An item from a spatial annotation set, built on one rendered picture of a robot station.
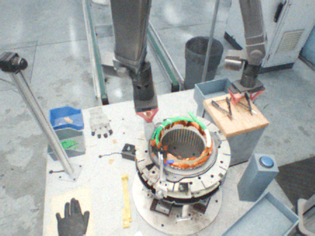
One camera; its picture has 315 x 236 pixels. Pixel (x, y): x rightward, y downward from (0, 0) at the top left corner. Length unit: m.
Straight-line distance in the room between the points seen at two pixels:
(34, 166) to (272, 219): 1.91
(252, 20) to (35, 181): 1.94
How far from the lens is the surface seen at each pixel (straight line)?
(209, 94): 1.16
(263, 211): 0.82
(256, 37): 0.80
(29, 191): 2.17
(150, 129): 0.75
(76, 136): 1.28
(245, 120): 0.96
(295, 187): 2.21
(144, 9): 0.34
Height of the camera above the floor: 1.73
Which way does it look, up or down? 47 degrees down
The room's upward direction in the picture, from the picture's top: straight up
